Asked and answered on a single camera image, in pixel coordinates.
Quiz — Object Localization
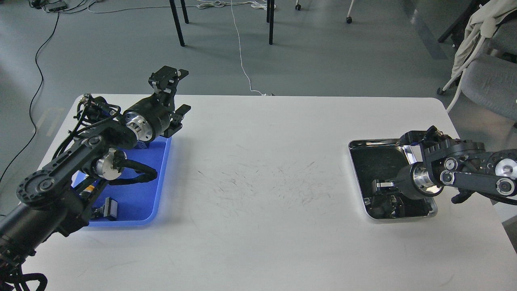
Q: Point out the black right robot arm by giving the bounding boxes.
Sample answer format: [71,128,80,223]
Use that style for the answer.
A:
[372,126,516,206]

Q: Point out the beige cloth on chair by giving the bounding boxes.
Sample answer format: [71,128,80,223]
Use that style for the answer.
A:
[451,0,517,80]

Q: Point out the black floor cable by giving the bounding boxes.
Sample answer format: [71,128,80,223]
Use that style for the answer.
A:
[0,0,69,182]

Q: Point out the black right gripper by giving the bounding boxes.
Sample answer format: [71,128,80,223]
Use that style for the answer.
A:
[376,164,441,211]

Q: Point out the black contact block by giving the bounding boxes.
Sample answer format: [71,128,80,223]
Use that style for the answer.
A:
[92,197,118,221]

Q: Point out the black table leg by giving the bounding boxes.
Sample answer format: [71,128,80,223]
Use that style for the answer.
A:
[169,0,189,47]
[266,0,275,45]

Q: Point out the blue plastic tray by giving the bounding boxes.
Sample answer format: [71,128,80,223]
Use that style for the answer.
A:
[88,137,172,227]

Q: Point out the yellow push button switch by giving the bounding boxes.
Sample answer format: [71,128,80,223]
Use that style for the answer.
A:
[79,185,98,200]

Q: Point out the black table leg right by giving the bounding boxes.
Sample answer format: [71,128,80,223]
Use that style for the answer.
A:
[266,0,275,45]

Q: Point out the grey office chair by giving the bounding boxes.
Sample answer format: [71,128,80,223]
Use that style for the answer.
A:
[437,11,517,121]

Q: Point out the white floor cable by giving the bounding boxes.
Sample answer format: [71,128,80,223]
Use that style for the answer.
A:
[87,0,275,96]

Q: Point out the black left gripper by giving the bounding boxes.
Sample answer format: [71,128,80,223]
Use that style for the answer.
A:
[124,66,191,142]

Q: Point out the silver metal tray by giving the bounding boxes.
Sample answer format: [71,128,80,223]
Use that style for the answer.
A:
[348,139,437,222]

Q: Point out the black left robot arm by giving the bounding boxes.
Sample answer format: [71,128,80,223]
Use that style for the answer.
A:
[0,66,191,291]

